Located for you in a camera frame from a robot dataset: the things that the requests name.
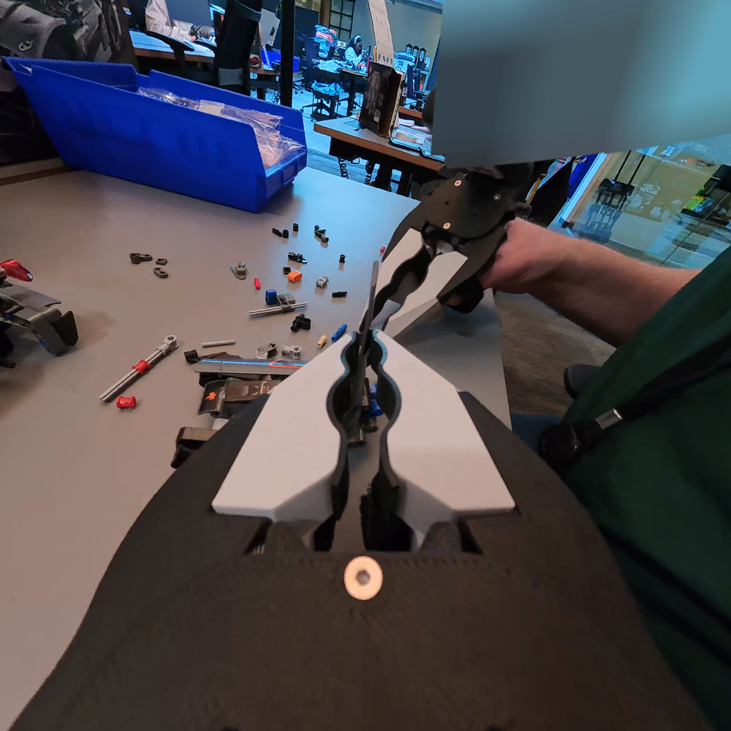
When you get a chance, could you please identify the grey lego axle red bushes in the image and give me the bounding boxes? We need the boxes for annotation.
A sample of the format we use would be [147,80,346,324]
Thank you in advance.
[99,335,179,402]

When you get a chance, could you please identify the person's right hand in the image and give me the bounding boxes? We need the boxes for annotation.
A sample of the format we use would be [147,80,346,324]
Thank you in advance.
[481,220,573,299]

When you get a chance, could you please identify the scattered small lego pieces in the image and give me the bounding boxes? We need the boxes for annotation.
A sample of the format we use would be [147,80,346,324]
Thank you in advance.
[200,222,386,350]

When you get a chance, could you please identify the blue plastic bin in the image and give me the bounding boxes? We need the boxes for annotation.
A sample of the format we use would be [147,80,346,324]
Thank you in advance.
[3,57,307,214]

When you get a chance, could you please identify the person's dark blue pants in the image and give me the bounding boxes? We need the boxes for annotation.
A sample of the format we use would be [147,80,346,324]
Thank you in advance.
[511,412,566,452]

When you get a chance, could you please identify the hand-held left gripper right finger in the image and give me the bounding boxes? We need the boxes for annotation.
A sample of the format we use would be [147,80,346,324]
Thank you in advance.
[371,330,515,546]

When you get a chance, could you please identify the clear plastic bags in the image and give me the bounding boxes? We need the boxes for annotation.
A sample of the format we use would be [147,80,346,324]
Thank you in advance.
[137,86,306,169]

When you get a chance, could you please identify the person's right forearm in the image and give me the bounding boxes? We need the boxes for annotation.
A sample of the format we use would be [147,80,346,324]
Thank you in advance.
[565,234,704,346]

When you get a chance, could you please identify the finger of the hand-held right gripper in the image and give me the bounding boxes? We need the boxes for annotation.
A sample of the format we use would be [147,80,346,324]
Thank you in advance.
[388,253,472,339]
[374,227,430,330]

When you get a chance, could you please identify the lego car chassis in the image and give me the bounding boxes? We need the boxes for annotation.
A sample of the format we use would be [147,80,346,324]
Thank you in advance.
[0,260,79,369]

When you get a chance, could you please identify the black office chair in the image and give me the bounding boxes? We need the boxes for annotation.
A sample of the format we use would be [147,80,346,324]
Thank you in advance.
[562,362,600,401]

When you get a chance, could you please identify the small black lego panel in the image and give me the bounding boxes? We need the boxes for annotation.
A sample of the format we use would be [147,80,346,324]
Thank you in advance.
[357,260,385,446]

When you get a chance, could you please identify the grey lego assembly orange stripe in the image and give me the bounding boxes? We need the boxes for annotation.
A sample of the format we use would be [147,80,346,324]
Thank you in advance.
[174,343,312,466]

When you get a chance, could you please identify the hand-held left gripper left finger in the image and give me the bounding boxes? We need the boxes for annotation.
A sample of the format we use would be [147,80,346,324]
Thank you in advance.
[212,334,363,552]

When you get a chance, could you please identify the brown cardboard box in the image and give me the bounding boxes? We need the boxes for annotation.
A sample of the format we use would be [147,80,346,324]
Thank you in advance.
[360,62,404,137]

